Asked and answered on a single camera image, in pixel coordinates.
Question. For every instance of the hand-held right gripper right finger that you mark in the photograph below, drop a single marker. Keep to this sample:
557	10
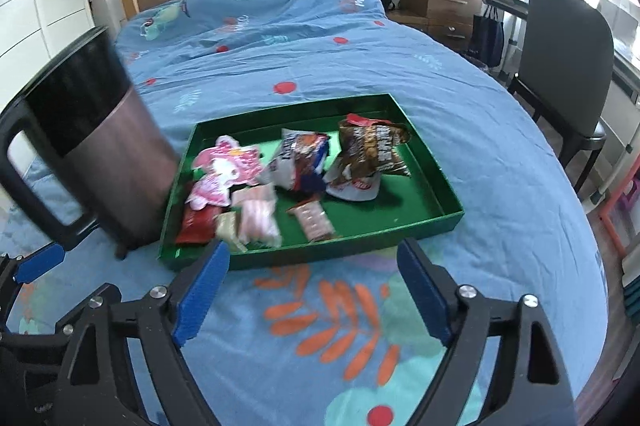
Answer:
422	291

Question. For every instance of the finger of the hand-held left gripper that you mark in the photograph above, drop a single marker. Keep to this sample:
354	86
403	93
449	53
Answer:
102	296
40	263

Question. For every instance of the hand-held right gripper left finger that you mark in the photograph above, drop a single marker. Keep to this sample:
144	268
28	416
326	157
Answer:
200	296

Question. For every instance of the dark red snack packet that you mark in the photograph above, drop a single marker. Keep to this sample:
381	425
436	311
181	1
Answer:
195	223

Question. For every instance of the small beige snack packet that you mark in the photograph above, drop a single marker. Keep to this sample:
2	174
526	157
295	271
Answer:
227	226

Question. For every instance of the pink striped candy packet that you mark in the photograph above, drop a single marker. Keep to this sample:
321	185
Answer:
255	216

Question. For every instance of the green tray box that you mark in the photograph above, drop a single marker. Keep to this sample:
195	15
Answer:
410	186

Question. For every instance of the clear wafer packet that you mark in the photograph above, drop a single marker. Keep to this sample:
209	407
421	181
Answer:
312	221

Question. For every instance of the pink bunny shaped packet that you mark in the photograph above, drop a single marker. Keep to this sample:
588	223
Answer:
225	165

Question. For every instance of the brown snack packet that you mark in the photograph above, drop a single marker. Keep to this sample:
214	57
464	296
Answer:
370	145

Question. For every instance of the white blue snack packet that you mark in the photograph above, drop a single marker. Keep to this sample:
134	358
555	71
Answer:
295	155

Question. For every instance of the black and brown kettle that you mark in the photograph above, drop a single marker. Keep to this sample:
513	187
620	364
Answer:
110	145

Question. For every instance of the blue printed bedspread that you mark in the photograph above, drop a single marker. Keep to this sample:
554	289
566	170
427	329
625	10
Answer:
475	130

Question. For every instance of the orange metal rack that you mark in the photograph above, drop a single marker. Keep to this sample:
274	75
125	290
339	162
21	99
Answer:
612	212

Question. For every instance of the dark hanging bag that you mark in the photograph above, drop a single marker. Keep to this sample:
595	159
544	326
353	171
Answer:
487	38

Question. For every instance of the black chair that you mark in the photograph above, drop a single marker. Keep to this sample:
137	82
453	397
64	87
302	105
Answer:
565	50

